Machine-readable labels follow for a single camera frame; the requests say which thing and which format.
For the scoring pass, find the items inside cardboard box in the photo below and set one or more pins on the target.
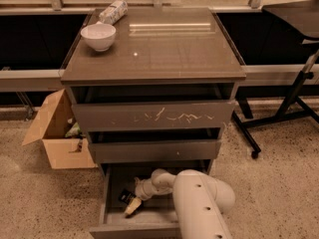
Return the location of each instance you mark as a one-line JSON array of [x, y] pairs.
[[75, 132]]

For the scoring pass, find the grey top drawer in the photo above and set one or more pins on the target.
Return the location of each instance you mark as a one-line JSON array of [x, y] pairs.
[[152, 116]]

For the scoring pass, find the white ceramic bowl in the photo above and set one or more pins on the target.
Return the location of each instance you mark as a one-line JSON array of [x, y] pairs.
[[99, 37]]

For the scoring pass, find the grey middle drawer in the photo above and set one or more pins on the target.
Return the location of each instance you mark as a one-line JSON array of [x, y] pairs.
[[154, 151]]

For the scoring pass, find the brown cardboard box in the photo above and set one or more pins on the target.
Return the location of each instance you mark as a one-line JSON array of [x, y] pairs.
[[50, 126]]

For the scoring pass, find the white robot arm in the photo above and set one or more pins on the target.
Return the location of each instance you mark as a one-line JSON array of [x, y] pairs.
[[199, 201]]

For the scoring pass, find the black rolling stand table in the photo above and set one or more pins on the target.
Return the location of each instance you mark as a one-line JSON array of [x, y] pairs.
[[288, 67]]

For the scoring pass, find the black rxbar chocolate bar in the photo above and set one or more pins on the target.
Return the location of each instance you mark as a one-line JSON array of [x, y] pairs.
[[126, 196]]

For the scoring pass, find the grey drawer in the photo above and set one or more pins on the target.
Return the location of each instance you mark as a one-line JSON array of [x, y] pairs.
[[152, 116], [154, 219], [154, 151]]

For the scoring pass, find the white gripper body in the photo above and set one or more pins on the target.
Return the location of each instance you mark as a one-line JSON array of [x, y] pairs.
[[142, 190]]

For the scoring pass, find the grey drawer cabinet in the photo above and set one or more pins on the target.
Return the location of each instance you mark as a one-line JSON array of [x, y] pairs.
[[160, 55]]

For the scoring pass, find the grey bottom drawer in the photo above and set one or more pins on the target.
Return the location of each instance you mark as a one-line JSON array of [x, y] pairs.
[[154, 219]]

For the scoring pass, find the white blue snack bag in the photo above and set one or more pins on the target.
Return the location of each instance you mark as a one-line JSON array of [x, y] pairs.
[[114, 12]]

